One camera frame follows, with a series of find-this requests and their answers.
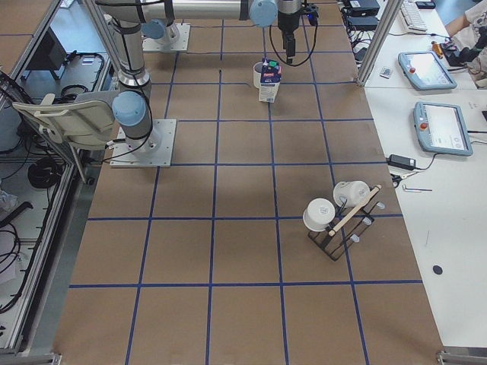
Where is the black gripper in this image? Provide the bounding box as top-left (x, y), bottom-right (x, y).
top-left (281, 28), bottom-right (295, 64)

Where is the blue white milk carton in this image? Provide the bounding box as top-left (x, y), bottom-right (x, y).
top-left (259, 58), bottom-right (282, 103)

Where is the white mug grey inside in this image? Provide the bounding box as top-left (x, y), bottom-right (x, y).
top-left (253, 62), bottom-right (263, 90)

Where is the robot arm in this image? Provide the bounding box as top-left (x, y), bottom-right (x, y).
top-left (95, 1), bottom-right (307, 157)

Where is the white cup on rack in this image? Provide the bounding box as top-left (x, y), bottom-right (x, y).
top-left (303, 198), bottom-right (336, 232)
top-left (333, 181), bottom-right (370, 208)

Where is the white keyboard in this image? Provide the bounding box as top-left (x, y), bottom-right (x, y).
top-left (399, 1), bottom-right (428, 34)

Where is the far teach pendant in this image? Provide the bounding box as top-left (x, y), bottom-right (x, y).
top-left (398, 51), bottom-right (457, 90)

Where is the teach pendant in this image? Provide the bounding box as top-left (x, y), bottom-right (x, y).
top-left (412, 102), bottom-right (473, 156)
top-left (398, 51), bottom-right (457, 90)

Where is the black power adapter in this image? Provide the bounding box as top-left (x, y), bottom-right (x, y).
top-left (386, 154), bottom-right (416, 170)

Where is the near teach pendant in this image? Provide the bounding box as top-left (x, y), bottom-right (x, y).
top-left (412, 102), bottom-right (473, 156)

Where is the metal allen key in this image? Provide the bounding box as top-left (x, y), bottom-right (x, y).
top-left (402, 184), bottom-right (433, 192)

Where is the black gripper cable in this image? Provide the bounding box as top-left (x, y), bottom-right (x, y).
top-left (268, 7), bottom-right (320, 68)

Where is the aluminium profile post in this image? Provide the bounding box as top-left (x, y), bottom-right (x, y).
top-left (356, 0), bottom-right (403, 87)

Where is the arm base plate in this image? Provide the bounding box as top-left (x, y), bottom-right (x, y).
top-left (109, 119), bottom-right (177, 168)
top-left (142, 23), bottom-right (190, 53)

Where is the black wire cup rack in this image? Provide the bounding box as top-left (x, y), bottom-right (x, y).
top-left (307, 202), bottom-right (375, 262)

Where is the wooden rack handle rod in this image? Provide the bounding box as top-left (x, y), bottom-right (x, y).
top-left (328, 185), bottom-right (382, 236)

